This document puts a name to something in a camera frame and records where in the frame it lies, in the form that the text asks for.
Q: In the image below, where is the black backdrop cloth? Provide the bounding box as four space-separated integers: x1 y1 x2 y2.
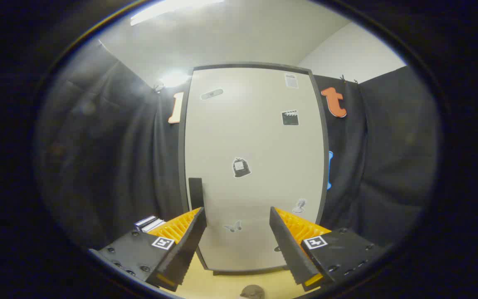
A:
36 39 441 254

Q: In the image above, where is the white shoe cabinet door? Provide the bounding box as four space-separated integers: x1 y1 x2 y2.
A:
184 68 326 270

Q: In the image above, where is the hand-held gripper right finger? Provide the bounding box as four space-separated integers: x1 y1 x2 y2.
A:
269 206 385 292

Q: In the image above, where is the grey shoe cabinet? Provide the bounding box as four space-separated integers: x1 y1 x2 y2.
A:
178 62 330 275

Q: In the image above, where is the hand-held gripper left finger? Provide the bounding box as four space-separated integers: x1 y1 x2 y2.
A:
89 207 207 292

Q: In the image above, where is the black door handle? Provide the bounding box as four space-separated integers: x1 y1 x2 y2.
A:
189 178 205 210

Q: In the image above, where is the brown knitted shoe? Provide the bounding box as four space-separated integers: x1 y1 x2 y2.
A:
240 285 265 299

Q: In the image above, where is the stack of small books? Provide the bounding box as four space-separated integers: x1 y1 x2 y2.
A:
134 215 166 233

